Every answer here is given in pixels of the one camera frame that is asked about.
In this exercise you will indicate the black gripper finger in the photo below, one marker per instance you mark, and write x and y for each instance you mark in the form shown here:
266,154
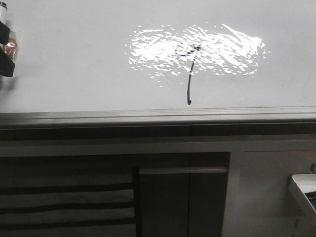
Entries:
4,33
7,65

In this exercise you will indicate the white whiteboard marker black tip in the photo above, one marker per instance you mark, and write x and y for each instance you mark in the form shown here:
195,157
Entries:
11,48

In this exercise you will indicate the large white whiteboard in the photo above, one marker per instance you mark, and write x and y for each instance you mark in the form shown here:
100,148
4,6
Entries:
117,62

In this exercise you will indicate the dark grey cabinet panel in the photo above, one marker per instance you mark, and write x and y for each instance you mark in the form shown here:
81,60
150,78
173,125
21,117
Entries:
185,196

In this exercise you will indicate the white wall-mounted marker tray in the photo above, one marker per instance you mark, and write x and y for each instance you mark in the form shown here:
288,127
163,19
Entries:
303,189

